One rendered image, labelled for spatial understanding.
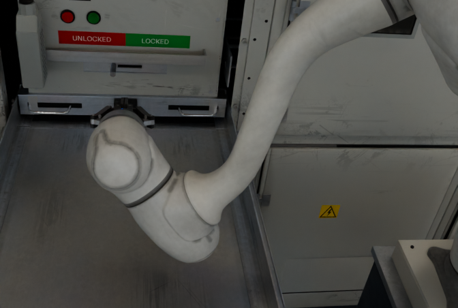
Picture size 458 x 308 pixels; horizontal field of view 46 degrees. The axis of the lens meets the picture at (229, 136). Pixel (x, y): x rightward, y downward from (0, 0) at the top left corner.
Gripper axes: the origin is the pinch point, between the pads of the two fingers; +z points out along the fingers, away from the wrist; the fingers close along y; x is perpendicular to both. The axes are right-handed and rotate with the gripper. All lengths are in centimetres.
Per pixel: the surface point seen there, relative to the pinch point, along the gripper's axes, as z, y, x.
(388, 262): -12, 62, -34
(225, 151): 12.6, 25.5, -14.3
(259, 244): -22.7, 27.4, -22.6
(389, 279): -17, 60, -35
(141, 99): 23.0, 3.9, -3.3
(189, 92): 23.5, 16.6, -1.1
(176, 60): 15.9, 12.5, 8.3
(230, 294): -29.2, 20.8, -29.7
